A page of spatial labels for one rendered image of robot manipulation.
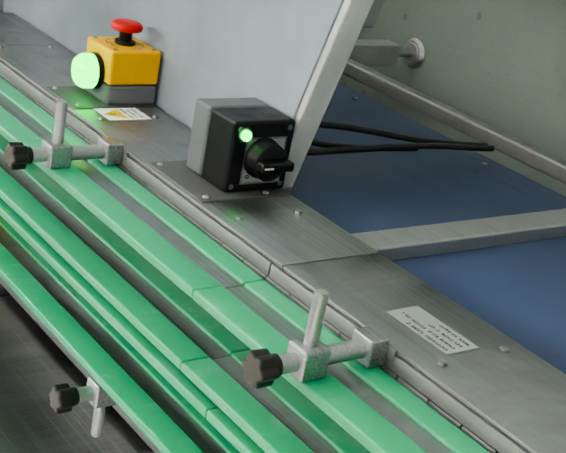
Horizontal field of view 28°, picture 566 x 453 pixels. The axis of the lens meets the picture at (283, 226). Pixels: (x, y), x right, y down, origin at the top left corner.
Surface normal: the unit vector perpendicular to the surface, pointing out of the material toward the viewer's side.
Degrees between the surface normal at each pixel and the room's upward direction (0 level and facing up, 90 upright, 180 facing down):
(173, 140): 90
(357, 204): 90
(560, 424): 90
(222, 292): 90
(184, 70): 0
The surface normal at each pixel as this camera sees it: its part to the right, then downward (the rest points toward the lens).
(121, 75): 0.58, 0.40
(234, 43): -0.80, 0.08
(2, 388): 0.17, -0.92
